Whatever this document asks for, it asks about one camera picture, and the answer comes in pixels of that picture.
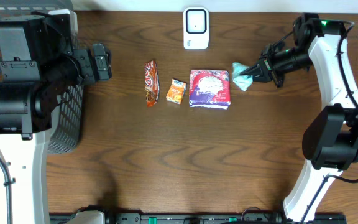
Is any white barcode scanner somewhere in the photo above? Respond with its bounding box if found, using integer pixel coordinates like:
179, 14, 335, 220
183, 7, 209, 50

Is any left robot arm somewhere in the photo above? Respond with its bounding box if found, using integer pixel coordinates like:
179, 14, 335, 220
0, 9, 112, 223

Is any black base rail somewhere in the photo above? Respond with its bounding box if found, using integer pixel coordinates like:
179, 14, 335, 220
50, 212, 347, 224

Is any grey plastic mesh basket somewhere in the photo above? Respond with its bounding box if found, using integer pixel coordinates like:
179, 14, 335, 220
0, 1, 84, 154

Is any red purple snack bag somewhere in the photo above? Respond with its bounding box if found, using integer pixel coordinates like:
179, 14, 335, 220
189, 70, 231, 110

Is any small orange snack box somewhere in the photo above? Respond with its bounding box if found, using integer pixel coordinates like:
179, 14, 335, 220
166, 79, 187, 105

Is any teal white snack packet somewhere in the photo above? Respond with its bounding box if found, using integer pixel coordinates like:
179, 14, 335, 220
232, 62, 253, 91

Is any orange brown snack bar wrapper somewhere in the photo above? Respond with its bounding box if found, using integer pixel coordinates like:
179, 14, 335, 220
144, 60, 160, 108

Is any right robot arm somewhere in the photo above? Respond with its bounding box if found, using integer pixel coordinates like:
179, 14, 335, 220
242, 12, 358, 223

